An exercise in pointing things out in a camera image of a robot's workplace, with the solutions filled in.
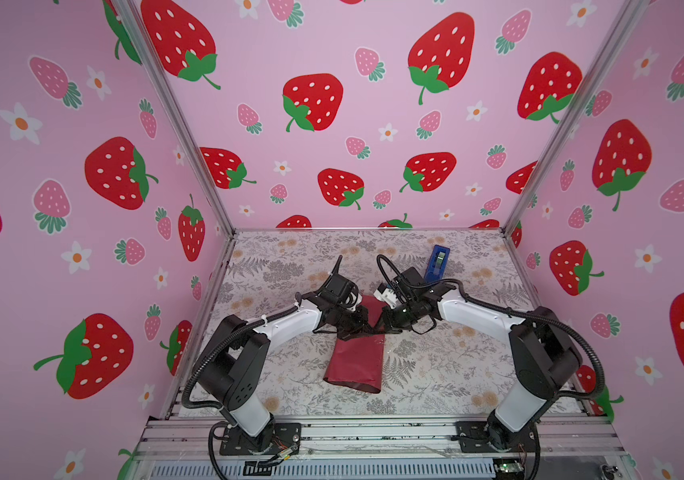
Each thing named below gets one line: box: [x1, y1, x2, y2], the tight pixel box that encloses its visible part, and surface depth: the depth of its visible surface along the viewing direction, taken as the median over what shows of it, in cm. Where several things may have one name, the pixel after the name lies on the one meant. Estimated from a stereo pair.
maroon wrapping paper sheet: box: [323, 295, 389, 393], surface depth 82 cm
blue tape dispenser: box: [424, 244, 451, 284], surface depth 106 cm
